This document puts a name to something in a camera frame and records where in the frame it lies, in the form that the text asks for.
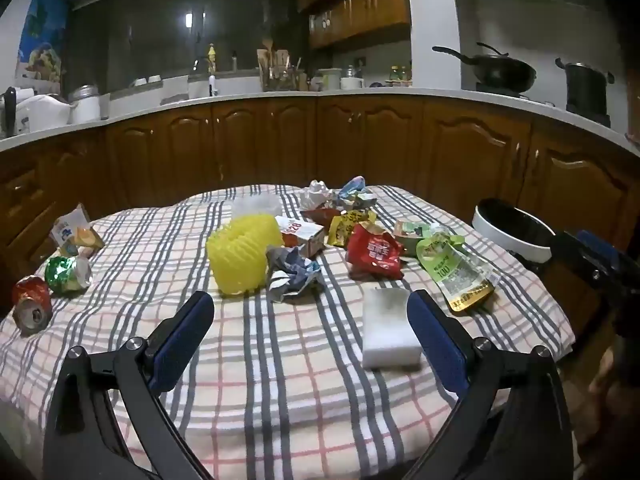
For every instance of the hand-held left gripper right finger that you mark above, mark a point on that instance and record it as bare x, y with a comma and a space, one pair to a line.
435, 340

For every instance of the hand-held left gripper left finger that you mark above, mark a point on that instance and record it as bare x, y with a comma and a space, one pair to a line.
182, 332

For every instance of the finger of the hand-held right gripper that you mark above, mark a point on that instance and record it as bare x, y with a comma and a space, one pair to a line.
602, 250

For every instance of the white bin with black liner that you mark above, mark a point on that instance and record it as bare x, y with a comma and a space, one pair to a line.
510, 232

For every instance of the yellow foam fruit net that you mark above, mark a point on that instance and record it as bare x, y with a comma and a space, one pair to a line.
240, 255

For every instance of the printed paper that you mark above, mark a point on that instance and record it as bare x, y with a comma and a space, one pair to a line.
292, 272

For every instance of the white paper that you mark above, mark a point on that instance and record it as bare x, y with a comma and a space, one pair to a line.
317, 195

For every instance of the white foam block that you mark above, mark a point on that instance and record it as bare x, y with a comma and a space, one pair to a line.
392, 327

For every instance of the green drink pouch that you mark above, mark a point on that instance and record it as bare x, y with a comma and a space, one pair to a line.
457, 272

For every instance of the plaid tablecloth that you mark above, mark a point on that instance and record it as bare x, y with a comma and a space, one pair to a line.
280, 360

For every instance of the red snack packet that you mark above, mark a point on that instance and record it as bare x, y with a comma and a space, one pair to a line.
375, 252

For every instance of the crushed green can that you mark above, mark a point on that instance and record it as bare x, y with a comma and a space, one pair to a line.
67, 274

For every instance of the yellow snack packet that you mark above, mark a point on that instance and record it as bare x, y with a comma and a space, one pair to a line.
345, 227

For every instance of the clear plastic container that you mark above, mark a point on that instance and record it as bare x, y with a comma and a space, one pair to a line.
255, 207

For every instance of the orange white snack packet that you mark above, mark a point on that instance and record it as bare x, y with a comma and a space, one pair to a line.
75, 232

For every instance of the crushed red can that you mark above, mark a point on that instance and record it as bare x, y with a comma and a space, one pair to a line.
32, 305

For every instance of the small red white carton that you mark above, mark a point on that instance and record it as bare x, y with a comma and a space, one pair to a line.
302, 235

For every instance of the black cooking pot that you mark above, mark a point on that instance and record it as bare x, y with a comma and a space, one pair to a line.
585, 87

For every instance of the crumpled blue wrapper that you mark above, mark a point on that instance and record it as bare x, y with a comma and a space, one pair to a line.
357, 192

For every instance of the black wok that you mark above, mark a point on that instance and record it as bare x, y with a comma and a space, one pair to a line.
500, 72

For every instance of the wooden lower cabinets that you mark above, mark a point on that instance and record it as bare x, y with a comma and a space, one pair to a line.
280, 140

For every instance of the wooden cabinets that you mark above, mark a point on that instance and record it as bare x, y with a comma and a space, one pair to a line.
280, 140
360, 5

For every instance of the kitchen faucet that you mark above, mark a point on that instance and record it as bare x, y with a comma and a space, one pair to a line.
212, 85

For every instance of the white rice cooker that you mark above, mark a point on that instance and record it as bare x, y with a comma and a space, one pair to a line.
40, 112

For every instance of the white mug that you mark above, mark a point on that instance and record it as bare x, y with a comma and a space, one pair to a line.
351, 83

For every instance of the yellow bottle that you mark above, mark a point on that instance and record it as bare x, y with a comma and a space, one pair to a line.
212, 57

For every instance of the utensil holder with utensils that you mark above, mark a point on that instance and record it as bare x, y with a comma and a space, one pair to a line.
277, 72

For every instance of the white jar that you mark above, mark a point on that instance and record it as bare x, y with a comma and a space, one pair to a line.
330, 80

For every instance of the kitchen window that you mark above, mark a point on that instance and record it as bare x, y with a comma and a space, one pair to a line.
150, 30

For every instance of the wooden upper cabinets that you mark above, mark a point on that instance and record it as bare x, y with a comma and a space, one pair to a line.
360, 5

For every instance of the wall poster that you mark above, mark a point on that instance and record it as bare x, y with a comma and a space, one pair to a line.
45, 30

